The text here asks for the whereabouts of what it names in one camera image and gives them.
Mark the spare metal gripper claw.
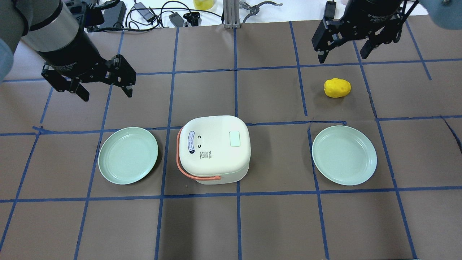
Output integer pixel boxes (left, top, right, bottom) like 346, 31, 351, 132
238, 0, 283, 23

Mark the black cable bundle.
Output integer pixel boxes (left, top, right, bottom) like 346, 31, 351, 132
125, 0, 224, 32

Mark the right green plate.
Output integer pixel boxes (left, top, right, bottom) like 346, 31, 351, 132
312, 125, 378, 186

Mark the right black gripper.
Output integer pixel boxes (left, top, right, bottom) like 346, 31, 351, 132
311, 0, 403, 64

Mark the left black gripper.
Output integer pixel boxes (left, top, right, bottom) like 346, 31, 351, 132
37, 31, 136, 102

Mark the white rice cooker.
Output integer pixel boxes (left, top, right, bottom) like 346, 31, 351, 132
175, 115, 251, 185

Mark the yellow toy potato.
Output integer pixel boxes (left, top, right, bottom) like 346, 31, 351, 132
323, 78, 352, 98

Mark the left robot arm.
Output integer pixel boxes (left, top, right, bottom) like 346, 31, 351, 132
0, 0, 136, 101

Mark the black laptop device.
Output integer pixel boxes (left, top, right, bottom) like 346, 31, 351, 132
87, 0, 127, 32

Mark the green plate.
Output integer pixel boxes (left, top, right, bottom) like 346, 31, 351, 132
97, 127, 159, 185
312, 125, 378, 186

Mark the yellow object at back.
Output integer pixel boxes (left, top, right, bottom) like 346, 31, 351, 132
193, 0, 215, 10

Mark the aluminium frame post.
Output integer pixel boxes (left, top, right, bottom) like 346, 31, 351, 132
223, 0, 241, 29

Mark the left green plate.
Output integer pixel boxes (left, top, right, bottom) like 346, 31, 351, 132
97, 127, 159, 185

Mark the black power adapter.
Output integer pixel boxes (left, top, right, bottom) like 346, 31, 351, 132
134, 2, 156, 22

